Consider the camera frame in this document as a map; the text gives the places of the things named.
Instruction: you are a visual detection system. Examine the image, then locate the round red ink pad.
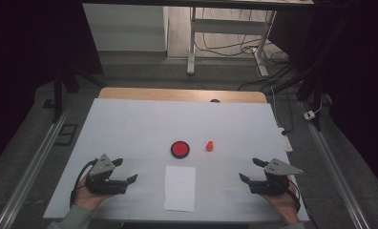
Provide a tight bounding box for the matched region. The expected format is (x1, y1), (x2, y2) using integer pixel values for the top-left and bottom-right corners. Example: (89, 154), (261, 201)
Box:
(170, 140), (191, 159)

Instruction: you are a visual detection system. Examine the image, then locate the large white table cover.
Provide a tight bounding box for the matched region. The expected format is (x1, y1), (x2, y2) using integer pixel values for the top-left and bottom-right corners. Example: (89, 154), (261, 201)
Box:
(43, 97), (310, 222)

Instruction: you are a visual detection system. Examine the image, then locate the small white paper sheet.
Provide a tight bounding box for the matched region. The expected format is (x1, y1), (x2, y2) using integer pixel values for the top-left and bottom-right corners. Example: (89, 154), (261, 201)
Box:
(163, 165), (197, 213)

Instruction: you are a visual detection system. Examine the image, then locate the white desk frame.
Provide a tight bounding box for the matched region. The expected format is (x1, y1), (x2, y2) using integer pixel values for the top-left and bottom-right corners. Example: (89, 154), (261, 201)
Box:
(186, 6), (278, 77)

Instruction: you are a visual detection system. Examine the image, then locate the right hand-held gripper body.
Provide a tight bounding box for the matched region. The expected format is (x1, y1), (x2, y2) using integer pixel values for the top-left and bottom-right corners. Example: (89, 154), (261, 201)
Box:
(248, 157), (305, 196)

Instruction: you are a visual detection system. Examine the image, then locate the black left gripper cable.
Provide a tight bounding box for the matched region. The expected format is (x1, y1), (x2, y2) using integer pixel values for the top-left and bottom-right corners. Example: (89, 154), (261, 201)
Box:
(69, 158), (99, 208)

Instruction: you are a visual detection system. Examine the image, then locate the aluminium floor rail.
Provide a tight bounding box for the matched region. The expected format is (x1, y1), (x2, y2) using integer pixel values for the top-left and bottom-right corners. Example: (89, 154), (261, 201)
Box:
(0, 108), (71, 229)
(300, 101), (371, 229)

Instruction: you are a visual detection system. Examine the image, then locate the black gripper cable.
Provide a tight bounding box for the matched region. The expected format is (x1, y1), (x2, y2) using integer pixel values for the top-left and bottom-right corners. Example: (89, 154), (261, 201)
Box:
(286, 179), (303, 214)
(69, 158), (99, 208)

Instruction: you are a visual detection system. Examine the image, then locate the black metal stand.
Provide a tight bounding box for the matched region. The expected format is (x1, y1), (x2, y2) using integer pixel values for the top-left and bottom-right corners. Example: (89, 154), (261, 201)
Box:
(52, 63), (105, 123)

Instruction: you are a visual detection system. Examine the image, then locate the thin black floor cable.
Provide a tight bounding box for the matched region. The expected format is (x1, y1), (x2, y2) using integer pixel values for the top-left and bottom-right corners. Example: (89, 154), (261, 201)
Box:
(195, 8), (288, 65)

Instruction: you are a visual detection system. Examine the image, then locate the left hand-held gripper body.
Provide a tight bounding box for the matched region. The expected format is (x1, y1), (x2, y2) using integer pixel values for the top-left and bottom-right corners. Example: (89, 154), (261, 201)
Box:
(84, 154), (129, 196)

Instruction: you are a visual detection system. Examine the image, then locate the thick black floor cable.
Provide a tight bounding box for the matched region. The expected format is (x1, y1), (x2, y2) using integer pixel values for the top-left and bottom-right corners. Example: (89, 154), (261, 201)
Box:
(238, 63), (295, 92)

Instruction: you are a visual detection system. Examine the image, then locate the white power strip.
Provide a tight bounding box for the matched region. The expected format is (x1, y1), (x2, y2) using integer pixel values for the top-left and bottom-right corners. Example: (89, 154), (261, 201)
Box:
(277, 127), (294, 153)

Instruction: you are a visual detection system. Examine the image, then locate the dark curtain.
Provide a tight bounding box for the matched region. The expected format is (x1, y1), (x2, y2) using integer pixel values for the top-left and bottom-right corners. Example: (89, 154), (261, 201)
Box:
(0, 0), (104, 173)
(267, 0), (378, 195)

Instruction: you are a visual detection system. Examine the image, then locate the black floor box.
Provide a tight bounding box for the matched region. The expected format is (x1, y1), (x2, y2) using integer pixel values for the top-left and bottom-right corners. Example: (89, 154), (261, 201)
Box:
(54, 123), (78, 147)

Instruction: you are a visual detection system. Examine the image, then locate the person's left hand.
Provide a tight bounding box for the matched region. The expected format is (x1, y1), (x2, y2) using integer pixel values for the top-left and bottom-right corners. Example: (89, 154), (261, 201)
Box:
(73, 182), (115, 213)

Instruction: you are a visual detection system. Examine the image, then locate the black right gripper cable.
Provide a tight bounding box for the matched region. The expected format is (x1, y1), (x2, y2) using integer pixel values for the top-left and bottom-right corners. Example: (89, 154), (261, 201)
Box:
(286, 179), (303, 214)

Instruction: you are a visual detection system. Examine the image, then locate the wooden table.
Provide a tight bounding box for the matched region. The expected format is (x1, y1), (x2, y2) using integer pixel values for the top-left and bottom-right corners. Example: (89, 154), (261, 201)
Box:
(97, 87), (268, 104)

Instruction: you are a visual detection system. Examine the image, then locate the white cabinet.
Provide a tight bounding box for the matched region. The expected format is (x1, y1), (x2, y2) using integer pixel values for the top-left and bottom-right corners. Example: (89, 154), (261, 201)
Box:
(82, 3), (169, 52)

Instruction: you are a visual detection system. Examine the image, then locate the person's right hand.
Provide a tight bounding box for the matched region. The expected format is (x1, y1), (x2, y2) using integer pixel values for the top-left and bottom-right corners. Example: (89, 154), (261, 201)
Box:
(262, 179), (301, 225)

